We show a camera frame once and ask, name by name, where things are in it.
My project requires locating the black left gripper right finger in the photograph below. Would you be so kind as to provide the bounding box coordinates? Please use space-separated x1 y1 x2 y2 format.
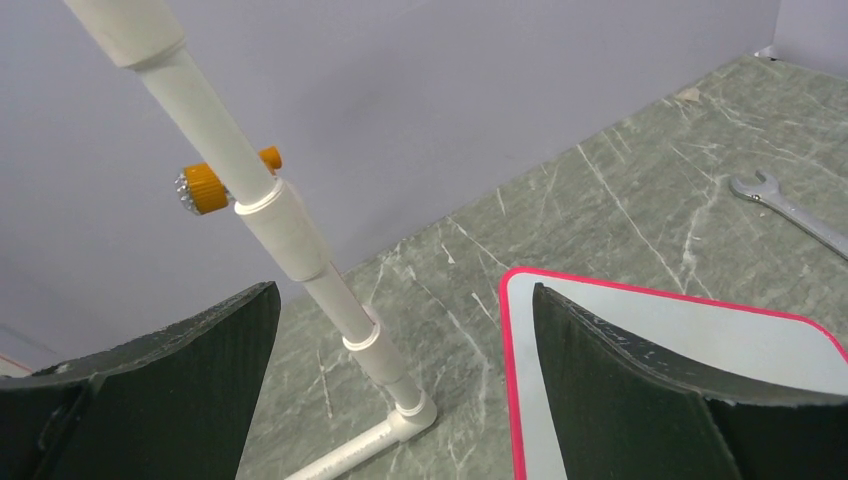
532 284 847 479

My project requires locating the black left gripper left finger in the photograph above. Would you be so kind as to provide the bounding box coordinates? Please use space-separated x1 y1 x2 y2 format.
1 282 281 479

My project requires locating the red framed whiteboard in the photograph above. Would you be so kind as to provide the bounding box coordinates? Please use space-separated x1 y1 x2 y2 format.
500 267 847 479

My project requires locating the orange pipe clamp knob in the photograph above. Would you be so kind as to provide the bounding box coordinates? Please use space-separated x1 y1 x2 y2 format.
174 146 284 216

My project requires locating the silver combination wrench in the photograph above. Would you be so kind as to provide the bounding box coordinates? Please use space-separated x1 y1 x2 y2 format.
729 169 847 260

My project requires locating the white vertical pvc pipe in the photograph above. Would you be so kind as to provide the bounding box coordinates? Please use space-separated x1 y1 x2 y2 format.
67 1 437 479

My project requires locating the white red wall trim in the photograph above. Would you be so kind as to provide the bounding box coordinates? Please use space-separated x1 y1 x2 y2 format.
0 354 32 378

